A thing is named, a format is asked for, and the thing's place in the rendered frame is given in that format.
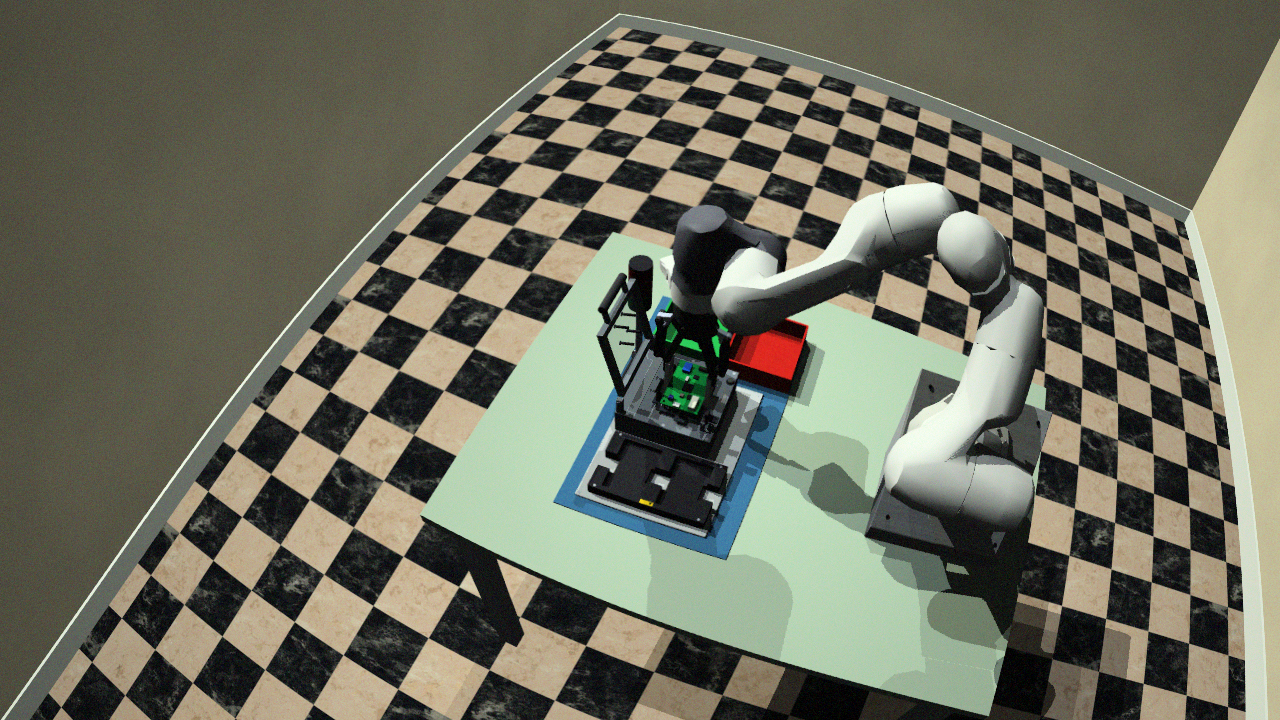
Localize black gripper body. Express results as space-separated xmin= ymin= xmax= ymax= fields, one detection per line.
xmin=669 ymin=304 xmax=721 ymax=343

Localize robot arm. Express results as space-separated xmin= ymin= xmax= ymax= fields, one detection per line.
xmin=659 ymin=183 xmax=1044 ymax=532

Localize red open-top bin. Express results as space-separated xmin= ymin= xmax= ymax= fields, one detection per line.
xmin=728 ymin=318 xmax=809 ymax=395

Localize green open-top bin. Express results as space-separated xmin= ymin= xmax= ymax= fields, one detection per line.
xmin=666 ymin=299 xmax=728 ymax=363

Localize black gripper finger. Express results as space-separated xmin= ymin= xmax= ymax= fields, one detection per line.
xmin=695 ymin=325 xmax=733 ymax=400
xmin=654 ymin=309 xmax=689 ymax=387

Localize green circuit board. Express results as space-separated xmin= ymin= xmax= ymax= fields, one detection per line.
xmin=660 ymin=360 xmax=708 ymax=415

